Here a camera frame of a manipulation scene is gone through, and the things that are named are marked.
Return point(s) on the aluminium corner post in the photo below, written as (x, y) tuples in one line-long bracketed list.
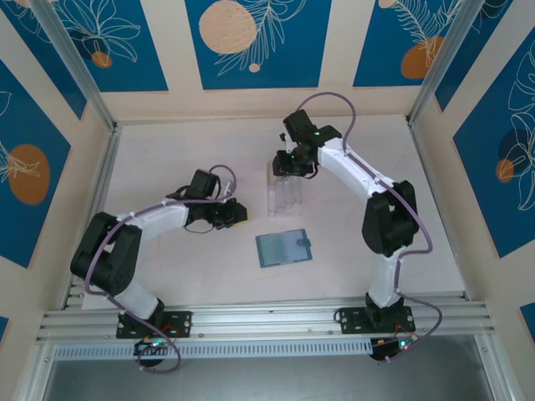
[(80, 67), (444, 62)]

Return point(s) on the blue card holder wallet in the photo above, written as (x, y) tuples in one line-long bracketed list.
[(303, 255)]

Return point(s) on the aluminium frame cross rail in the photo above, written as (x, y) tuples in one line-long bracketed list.
[(267, 323)]

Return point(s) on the clear tube rack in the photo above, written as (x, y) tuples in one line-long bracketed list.
[(284, 200)]

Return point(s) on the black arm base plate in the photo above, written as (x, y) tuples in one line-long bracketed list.
[(349, 319), (184, 323)]

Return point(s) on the gold credit card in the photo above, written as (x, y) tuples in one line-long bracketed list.
[(271, 174)]

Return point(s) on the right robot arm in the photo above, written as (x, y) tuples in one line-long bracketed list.
[(347, 167)]

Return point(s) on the aluminium frame leg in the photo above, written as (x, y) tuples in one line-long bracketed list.
[(39, 372), (495, 372)]

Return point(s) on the small circuit board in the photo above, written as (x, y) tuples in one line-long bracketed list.
[(393, 347), (150, 346)]

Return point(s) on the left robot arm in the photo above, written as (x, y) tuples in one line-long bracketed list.
[(163, 217)]

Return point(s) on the green credit card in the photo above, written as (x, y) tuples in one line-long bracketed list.
[(273, 250)]

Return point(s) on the aluminium side rail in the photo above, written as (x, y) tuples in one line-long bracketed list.
[(427, 158), (102, 184)]

